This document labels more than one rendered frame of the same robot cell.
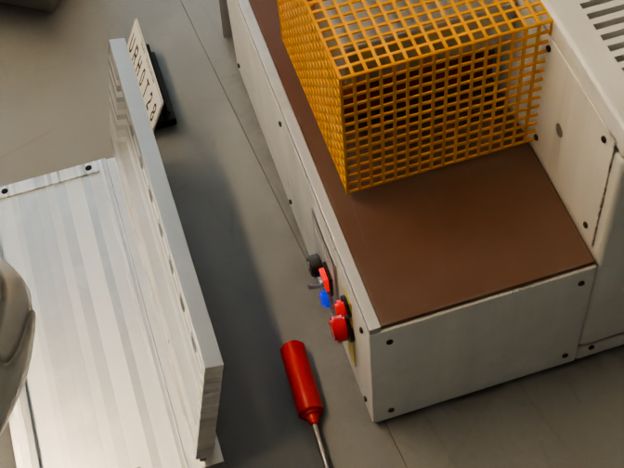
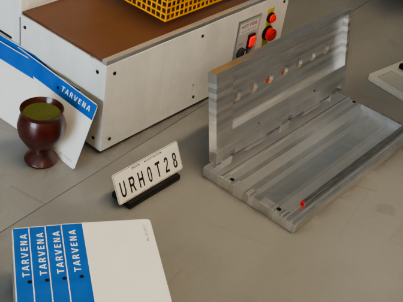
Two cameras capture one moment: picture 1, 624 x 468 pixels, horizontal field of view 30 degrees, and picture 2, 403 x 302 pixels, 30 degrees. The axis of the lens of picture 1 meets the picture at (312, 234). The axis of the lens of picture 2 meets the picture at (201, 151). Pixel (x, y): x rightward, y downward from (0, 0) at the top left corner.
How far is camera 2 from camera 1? 1.99 m
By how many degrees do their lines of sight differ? 81
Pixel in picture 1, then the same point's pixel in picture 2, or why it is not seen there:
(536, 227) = not seen: outside the picture
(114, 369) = (329, 130)
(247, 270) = not seen: hidden behind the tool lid
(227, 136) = (156, 145)
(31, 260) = (307, 180)
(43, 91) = (181, 242)
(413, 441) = not seen: hidden behind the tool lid
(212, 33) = (72, 177)
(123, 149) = (234, 126)
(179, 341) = (315, 78)
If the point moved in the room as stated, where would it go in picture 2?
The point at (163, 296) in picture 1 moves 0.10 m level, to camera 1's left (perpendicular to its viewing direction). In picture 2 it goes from (301, 88) to (336, 113)
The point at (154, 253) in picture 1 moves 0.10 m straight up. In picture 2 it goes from (282, 97) to (293, 52)
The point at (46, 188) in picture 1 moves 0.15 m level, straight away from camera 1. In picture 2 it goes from (259, 193) to (214, 236)
